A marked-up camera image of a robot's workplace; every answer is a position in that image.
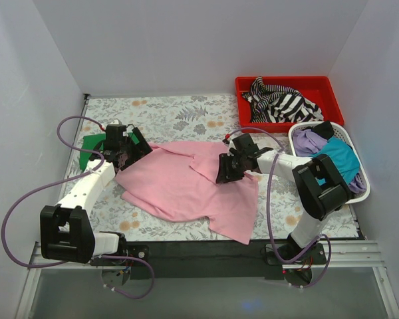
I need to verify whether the pink t-shirt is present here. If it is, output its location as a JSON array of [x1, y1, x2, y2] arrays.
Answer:
[[115, 141, 259, 245]]

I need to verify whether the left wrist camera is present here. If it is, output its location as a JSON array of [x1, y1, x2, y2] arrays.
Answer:
[[101, 119, 134, 132]]

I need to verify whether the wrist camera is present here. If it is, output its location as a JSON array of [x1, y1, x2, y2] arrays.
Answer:
[[223, 134, 239, 156], [101, 119, 134, 132]]

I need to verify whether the red plastic bin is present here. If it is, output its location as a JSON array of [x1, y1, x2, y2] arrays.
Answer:
[[235, 76, 344, 133]]

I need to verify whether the black garment in basket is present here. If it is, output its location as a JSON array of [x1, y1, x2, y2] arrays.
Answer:
[[311, 121, 334, 140]]

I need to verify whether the lavender t-shirt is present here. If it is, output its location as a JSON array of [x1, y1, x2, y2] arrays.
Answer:
[[292, 129, 328, 157]]

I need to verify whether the white laundry basket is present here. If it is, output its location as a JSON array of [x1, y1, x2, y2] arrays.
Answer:
[[288, 121, 371, 205]]

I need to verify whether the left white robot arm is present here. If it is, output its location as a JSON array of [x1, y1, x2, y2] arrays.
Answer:
[[40, 122, 152, 266]]

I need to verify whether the black white striped shirt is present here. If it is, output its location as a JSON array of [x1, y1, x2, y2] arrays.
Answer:
[[241, 76, 324, 124]]

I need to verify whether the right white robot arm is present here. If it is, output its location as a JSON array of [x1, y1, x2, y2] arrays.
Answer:
[[216, 134, 352, 264]]

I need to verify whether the teal t-shirt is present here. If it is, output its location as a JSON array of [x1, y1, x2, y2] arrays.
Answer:
[[314, 137, 360, 184]]

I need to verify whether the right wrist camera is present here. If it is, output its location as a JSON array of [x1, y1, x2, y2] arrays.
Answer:
[[223, 134, 239, 156]]

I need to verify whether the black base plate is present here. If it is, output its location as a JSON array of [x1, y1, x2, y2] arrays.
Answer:
[[90, 239, 333, 282]]

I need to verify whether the floral table mat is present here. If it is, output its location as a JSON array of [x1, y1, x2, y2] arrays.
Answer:
[[61, 94, 359, 241]]

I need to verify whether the aluminium frame rail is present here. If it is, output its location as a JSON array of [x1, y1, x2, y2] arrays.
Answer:
[[17, 240, 399, 318]]

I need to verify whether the folded green t-shirt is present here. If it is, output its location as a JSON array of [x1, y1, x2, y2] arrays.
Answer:
[[78, 132, 140, 172]]

